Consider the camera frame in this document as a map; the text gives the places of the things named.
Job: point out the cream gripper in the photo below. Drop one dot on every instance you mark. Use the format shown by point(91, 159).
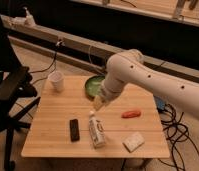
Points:
point(99, 102)

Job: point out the black eraser block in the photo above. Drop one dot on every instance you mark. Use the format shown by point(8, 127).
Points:
point(74, 130)

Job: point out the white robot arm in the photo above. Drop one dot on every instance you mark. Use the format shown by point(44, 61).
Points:
point(127, 67)

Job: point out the green bowl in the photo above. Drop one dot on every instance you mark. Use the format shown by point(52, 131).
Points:
point(92, 85)

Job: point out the orange carrot toy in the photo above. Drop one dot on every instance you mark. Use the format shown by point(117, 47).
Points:
point(131, 114)

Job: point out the wooden table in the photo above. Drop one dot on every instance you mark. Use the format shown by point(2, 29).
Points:
point(49, 135)

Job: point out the white sponge block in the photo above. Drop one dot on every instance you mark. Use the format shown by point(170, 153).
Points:
point(134, 141)

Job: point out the blue box on floor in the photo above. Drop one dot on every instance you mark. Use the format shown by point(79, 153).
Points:
point(160, 104)

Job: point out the black office chair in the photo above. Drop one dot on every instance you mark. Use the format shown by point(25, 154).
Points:
point(14, 84)

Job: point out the white soap dispenser bottle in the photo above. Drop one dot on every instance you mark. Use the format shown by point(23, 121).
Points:
point(29, 18)

